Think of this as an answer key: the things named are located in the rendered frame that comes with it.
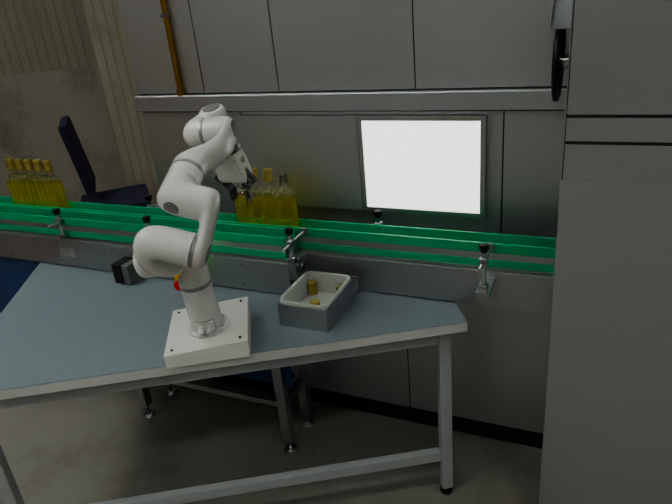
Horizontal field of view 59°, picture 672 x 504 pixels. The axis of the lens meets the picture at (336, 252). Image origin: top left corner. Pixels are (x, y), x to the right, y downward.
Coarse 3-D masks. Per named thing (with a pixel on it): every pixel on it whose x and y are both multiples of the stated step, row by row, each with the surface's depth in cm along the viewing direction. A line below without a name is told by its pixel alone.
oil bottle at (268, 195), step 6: (264, 192) 212; (270, 192) 211; (264, 198) 212; (270, 198) 211; (264, 204) 213; (270, 204) 212; (264, 210) 215; (270, 210) 214; (276, 210) 213; (264, 216) 216; (270, 216) 215; (276, 216) 214; (270, 222) 216; (276, 222) 215
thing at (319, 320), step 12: (348, 288) 198; (336, 300) 190; (348, 300) 199; (288, 312) 189; (300, 312) 187; (312, 312) 185; (324, 312) 183; (336, 312) 190; (288, 324) 191; (300, 324) 189; (312, 324) 187; (324, 324) 185
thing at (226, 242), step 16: (0, 224) 261; (16, 224) 257; (32, 224) 253; (48, 224) 249; (64, 224) 244; (80, 224) 240; (96, 224) 236; (112, 224) 233; (128, 224) 229; (112, 240) 237; (128, 240) 233; (224, 240) 213; (240, 240) 210; (256, 240) 208; (272, 240) 205; (272, 256) 208
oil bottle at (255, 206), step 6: (258, 192) 213; (252, 198) 214; (258, 198) 213; (252, 204) 215; (258, 204) 214; (252, 210) 217; (258, 210) 215; (252, 216) 218; (258, 216) 217; (252, 222) 219; (258, 222) 218; (264, 222) 218
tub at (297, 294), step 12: (300, 276) 203; (312, 276) 206; (324, 276) 204; (336, 276) 202; (348, 276) 199; (288, 288) 196; (300, 288) 201; (324, 288) 205; (288, 300) 194; (300, 300) 201; (324, 300) 201
